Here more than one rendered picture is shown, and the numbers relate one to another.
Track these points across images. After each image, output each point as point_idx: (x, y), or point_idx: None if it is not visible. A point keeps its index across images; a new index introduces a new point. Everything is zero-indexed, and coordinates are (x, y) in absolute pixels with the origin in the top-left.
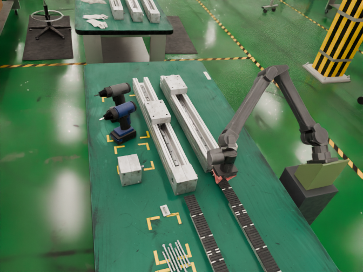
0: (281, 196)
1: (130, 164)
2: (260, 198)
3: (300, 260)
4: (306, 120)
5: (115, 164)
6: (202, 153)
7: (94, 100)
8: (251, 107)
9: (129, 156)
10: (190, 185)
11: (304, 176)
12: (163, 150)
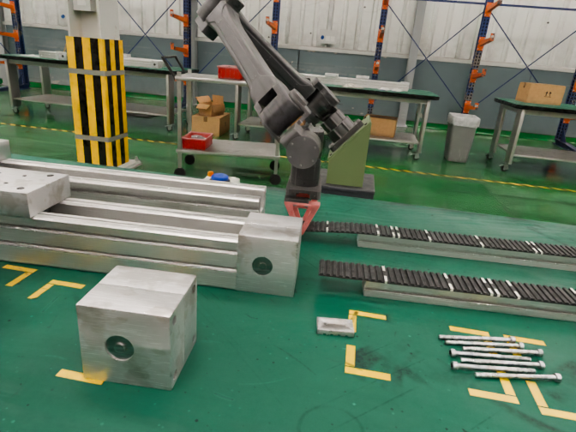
0: (364, 204)
1: (153, 287)
2: (360, 218)
3: (492, 232)
4: (302, 78)
5: (47, 376)
6: (225, 201)
7: None
8: (257, 51)
9: (110, 279)
10: (299, 247)
11: (348, 167)
12: (158, 231)
